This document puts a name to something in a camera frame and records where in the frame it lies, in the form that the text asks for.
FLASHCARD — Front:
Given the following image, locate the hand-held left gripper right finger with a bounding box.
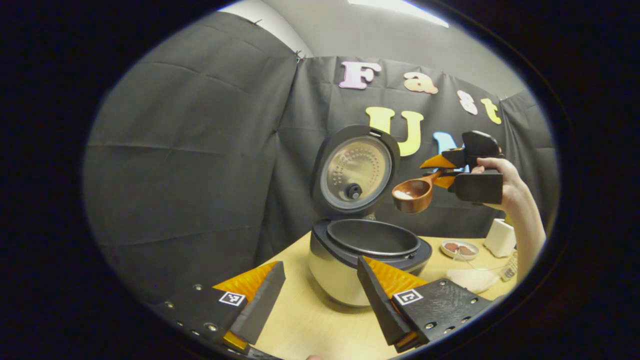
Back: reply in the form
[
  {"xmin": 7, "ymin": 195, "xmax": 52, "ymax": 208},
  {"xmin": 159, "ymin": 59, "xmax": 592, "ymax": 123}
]
[{"xmin": 356, "ymin": 256, "xmax": 493, "ymax": 353}]

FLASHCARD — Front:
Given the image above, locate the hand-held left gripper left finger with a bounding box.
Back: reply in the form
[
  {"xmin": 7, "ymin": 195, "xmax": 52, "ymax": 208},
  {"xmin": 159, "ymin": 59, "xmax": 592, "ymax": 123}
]
[{"xmin": 152, "ymin": 260, "xmax": 287, "ymax": 353}]

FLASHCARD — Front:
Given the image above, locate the brown wooden spoon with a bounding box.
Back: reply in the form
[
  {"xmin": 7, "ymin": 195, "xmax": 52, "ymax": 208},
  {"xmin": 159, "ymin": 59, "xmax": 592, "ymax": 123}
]
[{"xmin": 391, "ymin": 169, "xmax": 453, "ymax": 214}]

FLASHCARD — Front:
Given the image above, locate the silver black rice cooker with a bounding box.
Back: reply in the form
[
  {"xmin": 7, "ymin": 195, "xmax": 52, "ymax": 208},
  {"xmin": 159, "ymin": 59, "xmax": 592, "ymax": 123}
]
[{"xmin": 308, "ymin": 124, "xmax": 433, "ymax": 307}]

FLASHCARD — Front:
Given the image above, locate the white toaster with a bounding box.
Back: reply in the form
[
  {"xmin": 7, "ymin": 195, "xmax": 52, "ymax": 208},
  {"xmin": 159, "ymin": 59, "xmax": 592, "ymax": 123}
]
[{"xmin": 483, "ymin": 218, "xmax": 517, "ymax": 258}]

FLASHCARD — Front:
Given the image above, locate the round white plate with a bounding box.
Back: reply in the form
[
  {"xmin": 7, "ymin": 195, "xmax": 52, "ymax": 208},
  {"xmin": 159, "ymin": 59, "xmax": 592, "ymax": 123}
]
[{"xmin": 440, "ymin": 240, "xmax": 480, "ymax": 261}]

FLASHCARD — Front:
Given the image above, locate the black backdrop cloth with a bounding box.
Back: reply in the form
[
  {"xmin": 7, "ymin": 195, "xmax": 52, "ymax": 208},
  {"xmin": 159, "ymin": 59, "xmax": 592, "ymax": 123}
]
[{"xmin": 82, "ymin": 11, "xmax": 558, "ymax": 301}]

